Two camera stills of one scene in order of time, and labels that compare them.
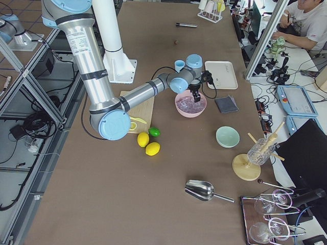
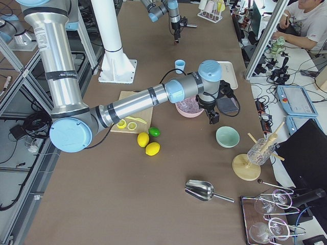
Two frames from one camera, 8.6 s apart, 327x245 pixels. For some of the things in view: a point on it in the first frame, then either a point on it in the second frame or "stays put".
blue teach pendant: [296, 100] stays put
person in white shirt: [308, 19] stays put
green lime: [154, 131] stays put
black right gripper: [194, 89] → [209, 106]
